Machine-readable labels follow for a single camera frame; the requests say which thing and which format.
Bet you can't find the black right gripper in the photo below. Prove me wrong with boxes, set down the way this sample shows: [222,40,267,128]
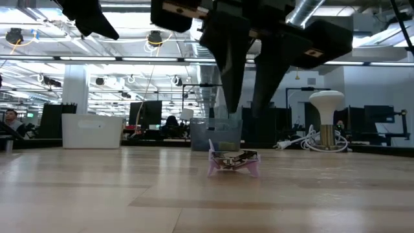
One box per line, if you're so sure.
[149,0,354,118]

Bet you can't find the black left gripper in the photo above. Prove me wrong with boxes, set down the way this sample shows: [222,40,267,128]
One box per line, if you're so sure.
[53,0,120,41]

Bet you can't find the white LED light bar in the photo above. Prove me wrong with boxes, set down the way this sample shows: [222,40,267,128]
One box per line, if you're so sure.
[0,55,414,67]

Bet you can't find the black cabinets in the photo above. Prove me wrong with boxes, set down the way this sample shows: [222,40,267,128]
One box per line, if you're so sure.
[241,101,294,145]

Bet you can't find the white bulb table lamp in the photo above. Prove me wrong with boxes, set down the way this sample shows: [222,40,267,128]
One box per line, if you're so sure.
[309,90,346,151]

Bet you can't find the grey transparent bin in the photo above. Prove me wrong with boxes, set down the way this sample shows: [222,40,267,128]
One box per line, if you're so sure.
[190,117,243,152]

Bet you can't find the black background monitor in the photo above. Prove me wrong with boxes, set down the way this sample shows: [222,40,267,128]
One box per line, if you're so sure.
[128,100,163,127]

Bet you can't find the black partition panel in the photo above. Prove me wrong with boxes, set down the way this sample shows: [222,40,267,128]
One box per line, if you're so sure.
[39,102,78,139]

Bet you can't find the white plastic bin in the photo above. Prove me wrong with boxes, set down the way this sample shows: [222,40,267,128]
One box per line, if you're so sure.
[61,113,124,150]

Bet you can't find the black equipment rack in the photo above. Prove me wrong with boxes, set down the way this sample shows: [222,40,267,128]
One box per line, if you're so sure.
[347,105,411,146]

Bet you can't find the black stand frame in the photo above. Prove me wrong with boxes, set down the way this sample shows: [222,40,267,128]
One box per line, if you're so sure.
[181,83,231,126]
[285,86,331,111]

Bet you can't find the black hanging camera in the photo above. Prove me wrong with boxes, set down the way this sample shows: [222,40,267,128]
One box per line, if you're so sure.
[147,30,164,48]
[5,27,24,45]

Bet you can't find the white power cable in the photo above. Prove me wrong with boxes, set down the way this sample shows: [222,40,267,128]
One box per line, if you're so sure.
[273,124,353,153]

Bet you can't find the black table frame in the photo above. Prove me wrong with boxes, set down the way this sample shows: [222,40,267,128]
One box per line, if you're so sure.
[0,137,414,159]

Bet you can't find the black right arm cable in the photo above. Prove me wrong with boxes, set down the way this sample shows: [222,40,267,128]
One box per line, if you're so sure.
[389,0,414,56]

